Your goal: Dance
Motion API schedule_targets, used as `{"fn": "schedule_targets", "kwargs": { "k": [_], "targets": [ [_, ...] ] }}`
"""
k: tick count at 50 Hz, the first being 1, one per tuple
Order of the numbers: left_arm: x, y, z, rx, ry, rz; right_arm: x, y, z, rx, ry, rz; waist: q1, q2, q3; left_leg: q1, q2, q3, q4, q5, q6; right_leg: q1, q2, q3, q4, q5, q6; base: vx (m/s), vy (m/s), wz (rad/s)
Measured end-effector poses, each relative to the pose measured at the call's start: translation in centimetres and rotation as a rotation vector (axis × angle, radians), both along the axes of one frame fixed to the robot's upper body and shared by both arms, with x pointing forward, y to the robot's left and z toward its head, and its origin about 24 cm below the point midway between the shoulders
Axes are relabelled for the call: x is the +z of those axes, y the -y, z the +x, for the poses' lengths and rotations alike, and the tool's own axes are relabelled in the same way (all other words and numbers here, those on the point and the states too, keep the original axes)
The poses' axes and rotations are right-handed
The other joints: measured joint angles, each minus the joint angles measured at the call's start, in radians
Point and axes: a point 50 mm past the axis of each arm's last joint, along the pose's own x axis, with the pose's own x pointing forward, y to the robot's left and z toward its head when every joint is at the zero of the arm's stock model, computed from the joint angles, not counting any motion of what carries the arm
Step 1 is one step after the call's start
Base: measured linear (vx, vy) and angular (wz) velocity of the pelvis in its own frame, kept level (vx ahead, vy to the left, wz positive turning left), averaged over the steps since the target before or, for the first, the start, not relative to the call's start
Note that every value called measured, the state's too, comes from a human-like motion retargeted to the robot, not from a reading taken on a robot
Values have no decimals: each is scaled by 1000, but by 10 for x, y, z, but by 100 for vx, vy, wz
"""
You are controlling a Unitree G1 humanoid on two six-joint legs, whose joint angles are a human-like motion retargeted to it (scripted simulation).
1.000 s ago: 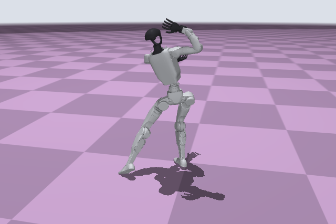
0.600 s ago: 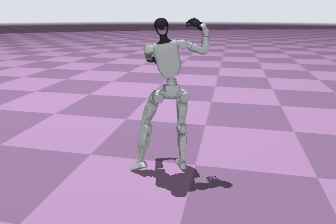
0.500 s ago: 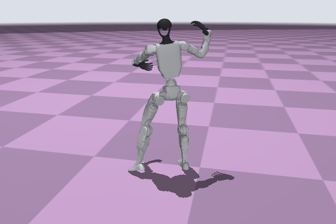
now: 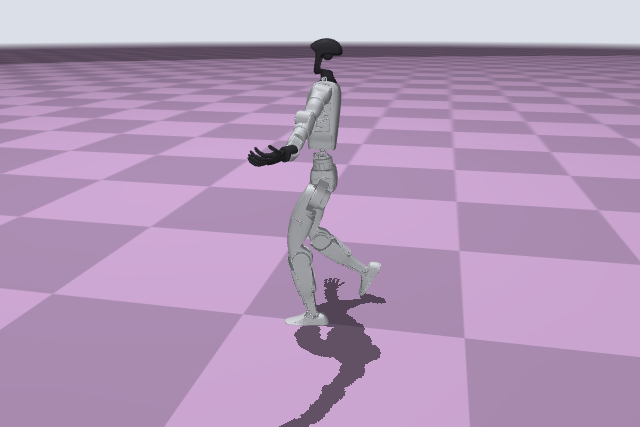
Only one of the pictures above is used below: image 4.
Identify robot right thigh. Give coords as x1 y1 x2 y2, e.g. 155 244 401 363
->
308 182 331 249

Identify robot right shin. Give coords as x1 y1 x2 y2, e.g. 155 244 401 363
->
310 234 368 277

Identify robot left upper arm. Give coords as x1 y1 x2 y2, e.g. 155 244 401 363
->
295 84 332 124

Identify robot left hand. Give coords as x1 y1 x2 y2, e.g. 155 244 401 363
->
247 145 298 167

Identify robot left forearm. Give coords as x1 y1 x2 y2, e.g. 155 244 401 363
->
286 113 315 161

